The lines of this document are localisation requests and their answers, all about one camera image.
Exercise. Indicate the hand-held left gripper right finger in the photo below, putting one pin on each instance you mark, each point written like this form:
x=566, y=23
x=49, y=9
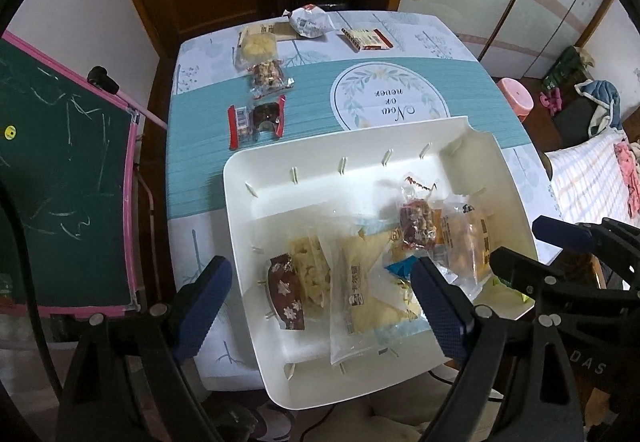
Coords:
x=440, y=312

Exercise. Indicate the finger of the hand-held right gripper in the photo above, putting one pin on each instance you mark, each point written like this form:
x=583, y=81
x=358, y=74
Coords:
x=562, y=233
x=520, y=267

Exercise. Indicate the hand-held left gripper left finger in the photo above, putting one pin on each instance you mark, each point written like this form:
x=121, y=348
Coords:
x=200, y=309

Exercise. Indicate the blue snack packet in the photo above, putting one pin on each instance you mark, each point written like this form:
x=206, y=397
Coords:
x=400, y=268

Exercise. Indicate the orange cake packet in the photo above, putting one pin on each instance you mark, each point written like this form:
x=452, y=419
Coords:
x=465, y=242

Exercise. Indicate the large clear yellow snack bag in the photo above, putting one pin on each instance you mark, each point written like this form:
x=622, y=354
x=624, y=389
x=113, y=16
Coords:
x=365, y=302

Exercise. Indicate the brown star print packet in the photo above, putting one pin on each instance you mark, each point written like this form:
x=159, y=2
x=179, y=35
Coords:
x=286, y=294

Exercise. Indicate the dark red nut packet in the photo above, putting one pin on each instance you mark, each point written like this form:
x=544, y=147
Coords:
x=417, y=222

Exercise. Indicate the pale chips packet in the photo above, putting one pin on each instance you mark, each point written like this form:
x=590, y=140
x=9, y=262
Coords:
x=312, y=267

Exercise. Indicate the white plastic tray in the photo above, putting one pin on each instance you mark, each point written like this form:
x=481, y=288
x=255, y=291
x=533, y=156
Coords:
x=350, y=182

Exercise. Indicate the checked bed sheet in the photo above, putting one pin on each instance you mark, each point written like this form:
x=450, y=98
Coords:
x=590, y=182

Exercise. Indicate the pink cloth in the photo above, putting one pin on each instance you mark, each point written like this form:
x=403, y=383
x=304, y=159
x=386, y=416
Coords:
x=629, y=177

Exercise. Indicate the pink toy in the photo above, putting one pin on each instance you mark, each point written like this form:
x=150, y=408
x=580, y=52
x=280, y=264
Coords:
x=550, y=102

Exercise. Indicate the blue white garment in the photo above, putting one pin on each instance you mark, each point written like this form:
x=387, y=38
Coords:
x=602, y=102

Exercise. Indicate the pink plastic stool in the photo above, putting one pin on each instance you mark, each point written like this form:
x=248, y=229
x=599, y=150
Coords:
x=516, y=95

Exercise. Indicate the printed teal tablecloth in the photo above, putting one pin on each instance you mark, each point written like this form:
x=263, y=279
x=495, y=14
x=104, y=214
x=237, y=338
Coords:
x=200, y=147

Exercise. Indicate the green bag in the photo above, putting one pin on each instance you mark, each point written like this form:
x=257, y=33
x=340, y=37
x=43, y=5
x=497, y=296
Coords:
x=567, y=67

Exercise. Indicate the pink framed green chalkboard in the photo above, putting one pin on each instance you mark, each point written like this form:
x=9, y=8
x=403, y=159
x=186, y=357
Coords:
x=60, y=172

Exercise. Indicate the red ended dark packet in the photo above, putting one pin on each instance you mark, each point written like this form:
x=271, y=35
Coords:
x=262, y=115

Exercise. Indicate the clear mixed nut packet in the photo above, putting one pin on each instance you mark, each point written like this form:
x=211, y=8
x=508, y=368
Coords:
x=267, y=75

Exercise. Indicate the pale yellow snack packet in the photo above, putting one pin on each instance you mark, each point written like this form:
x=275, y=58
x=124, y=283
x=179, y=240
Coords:
x=257, y=47

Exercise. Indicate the red and white flat box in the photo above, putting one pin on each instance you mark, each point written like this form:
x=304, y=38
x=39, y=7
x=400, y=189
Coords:
x=367, y=38

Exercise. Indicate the kraft brown snack packet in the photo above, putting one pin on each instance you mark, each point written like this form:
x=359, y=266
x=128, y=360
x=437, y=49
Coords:
x=282, y=31

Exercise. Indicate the white orange snack packet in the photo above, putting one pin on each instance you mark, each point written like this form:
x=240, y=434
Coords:
x=310, y=21

